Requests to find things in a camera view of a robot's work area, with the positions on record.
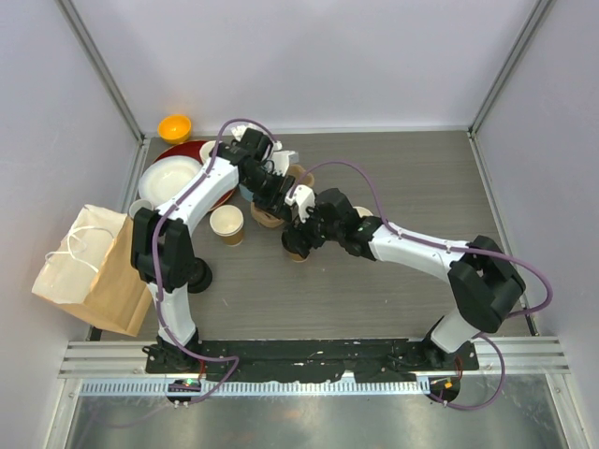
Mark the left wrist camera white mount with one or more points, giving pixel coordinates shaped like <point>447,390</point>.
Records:
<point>282,159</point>

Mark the small white pink cup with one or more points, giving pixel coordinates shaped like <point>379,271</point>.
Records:
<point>139,204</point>

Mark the white wrapped straws bundle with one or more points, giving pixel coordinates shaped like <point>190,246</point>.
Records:
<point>238,131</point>

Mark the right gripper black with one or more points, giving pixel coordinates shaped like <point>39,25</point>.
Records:
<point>295,237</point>

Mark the white slotted cable duct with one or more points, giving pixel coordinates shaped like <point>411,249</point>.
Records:
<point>173,388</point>

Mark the cardboard cup carrier back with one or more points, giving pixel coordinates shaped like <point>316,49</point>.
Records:
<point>300,175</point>

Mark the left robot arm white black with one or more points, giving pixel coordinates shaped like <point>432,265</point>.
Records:
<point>162,251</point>

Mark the cardboard cup carrier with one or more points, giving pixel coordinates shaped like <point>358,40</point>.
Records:
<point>263,218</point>
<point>300,175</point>

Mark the blue cup holder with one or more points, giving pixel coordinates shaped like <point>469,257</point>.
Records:
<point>246,194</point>

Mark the white plate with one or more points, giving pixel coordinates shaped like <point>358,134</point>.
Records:
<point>165,178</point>

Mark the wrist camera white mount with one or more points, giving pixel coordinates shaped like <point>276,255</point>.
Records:
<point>302,197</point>
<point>282,159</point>

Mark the pale yellow mug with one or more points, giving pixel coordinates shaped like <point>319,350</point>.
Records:
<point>205,151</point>

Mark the orange bowl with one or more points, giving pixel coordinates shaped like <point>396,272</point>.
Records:
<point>175,129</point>

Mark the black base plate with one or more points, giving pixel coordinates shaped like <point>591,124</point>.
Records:
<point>310,361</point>

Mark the lidded brown paper cup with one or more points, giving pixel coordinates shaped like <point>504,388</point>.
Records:
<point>298,255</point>

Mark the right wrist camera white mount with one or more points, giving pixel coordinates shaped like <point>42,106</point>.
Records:
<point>302,197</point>

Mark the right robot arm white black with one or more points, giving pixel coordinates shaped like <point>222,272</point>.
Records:
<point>485,286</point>

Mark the aluminium rail frame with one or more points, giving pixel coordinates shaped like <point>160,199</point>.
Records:
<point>112,359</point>

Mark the cardboard cup carrier front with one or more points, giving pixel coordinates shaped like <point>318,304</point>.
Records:
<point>263,218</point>

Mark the brown paper bag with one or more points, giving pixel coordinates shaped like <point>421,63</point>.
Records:
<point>90,275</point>

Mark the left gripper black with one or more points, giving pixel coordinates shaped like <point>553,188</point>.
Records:
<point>274,204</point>

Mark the red round tray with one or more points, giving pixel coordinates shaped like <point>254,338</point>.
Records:
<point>192,149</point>

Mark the black lid stack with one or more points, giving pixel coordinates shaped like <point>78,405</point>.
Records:
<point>201,278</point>

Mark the brown paper cups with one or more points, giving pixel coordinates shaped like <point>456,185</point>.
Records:
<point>227,223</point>

